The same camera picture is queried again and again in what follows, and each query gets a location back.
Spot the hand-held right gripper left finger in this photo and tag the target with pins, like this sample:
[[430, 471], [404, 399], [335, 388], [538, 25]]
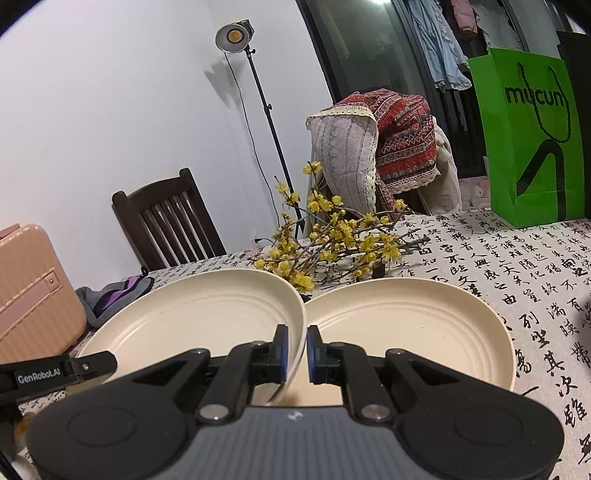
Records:
[[284, 355]]

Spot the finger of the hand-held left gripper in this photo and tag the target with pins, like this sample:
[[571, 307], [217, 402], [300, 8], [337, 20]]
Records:
[[92, 367]]

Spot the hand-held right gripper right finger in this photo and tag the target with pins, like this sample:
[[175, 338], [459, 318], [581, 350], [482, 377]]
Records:
[[311, 357]]

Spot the cream round plate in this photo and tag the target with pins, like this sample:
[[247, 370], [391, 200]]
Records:
[[415, 323], [194, 314]]

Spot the grey purple cloth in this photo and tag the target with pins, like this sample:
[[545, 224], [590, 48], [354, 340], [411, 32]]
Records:
[[111, 297]]

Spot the pink hard case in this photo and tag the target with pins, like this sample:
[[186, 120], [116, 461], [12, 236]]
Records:
[[32, 286]]

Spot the yellow flower branch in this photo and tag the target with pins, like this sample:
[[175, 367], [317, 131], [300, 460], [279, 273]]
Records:
[[341, 235]]

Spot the dark wooden chair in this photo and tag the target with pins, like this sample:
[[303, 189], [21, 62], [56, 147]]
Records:
[[161, 217]]

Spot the white quilted cloth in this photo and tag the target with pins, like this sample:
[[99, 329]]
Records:
[[341, 152]]

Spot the calligraphy print tablecloth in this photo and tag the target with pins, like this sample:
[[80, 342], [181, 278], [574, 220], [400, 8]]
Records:
[[531, 286]]

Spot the pink fluffy cloth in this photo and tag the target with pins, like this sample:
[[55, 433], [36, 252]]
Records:
[[475, 190]]

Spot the red patterned blanket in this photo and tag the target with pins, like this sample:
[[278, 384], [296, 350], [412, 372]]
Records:
[[406, 138]]

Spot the green paper bag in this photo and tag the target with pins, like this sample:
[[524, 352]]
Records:
[[521, 152]]

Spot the dark sliding glass door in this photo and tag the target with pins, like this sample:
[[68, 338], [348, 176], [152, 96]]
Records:
[[369, 46]]

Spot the studio light on stand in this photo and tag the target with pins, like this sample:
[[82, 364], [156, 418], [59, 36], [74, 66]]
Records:
[[233, 34]]

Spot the light blue hanging garment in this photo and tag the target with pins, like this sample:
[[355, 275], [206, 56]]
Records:
[[438, 41]]

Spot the pink hanging garment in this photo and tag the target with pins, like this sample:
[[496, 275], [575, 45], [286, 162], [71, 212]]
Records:
[[464, 16]]

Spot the white hanging garment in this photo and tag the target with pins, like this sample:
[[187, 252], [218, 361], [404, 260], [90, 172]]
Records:
[[498, 23]]

